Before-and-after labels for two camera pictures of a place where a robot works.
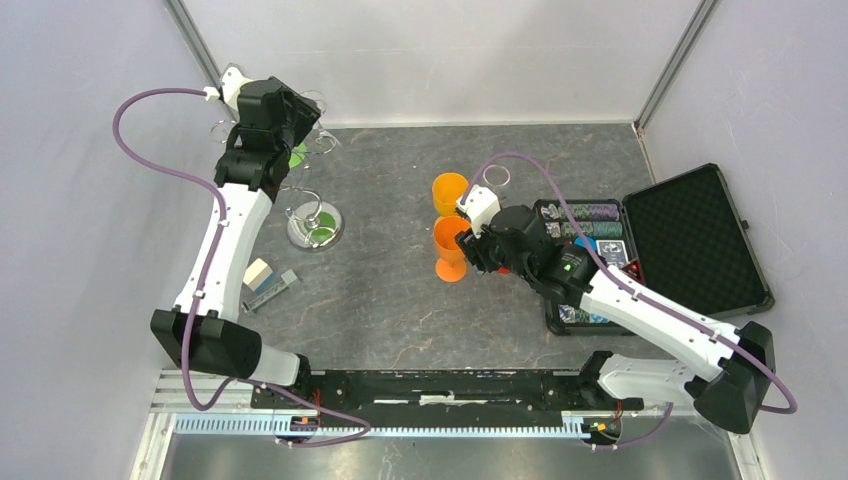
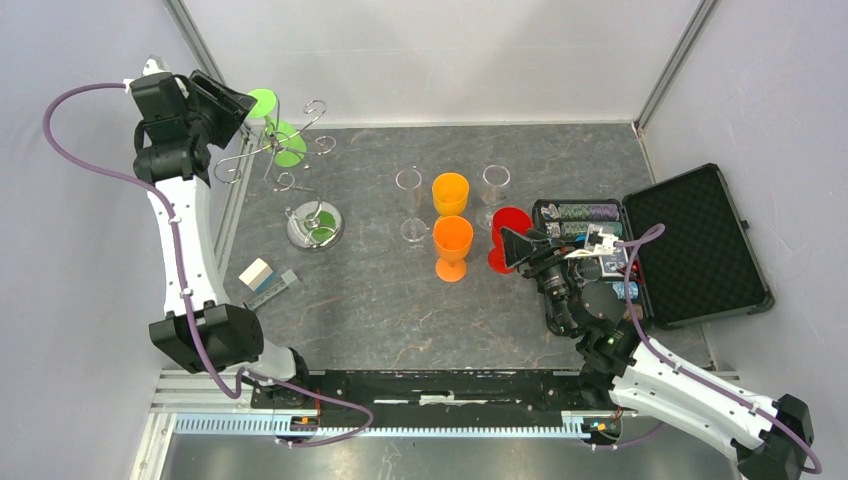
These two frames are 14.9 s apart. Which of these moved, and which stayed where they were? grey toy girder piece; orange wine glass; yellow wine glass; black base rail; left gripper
Moved: left gripper
Stayed: grey toy girder piece; black base rail; yellow wine glass; orange wine glass
